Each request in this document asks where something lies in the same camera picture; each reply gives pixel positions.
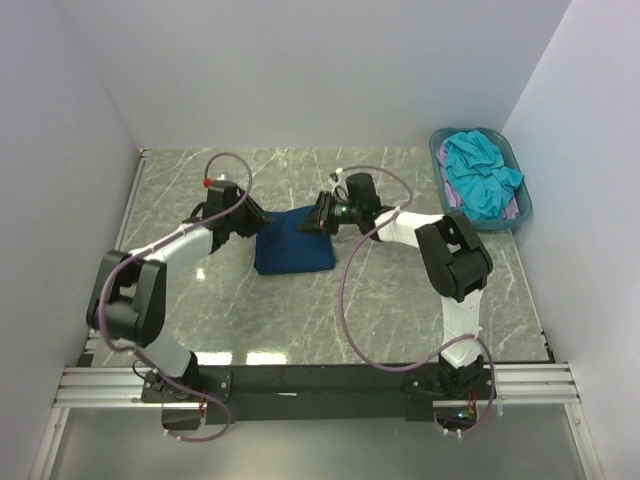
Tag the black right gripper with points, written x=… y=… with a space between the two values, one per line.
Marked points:
x=320 y=219

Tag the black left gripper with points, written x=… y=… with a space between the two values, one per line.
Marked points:
x=257 y=217

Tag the dark blue printed t-shirt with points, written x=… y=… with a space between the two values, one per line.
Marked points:
x=281 y=249

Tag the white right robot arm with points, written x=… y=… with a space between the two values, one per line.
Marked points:
x=456 y=261

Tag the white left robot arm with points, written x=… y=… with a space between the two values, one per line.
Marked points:
x=128 y=301

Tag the teal plastic laundry basket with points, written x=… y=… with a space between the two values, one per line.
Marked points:
x=521 y=195

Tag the turquoise t-shirt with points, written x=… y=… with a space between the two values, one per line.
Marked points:
x=476 y=169

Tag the black base crossbar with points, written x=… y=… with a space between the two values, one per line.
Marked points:
x=324 y=407

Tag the aluminium frame rail front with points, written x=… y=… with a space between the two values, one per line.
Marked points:
x=121 y=387

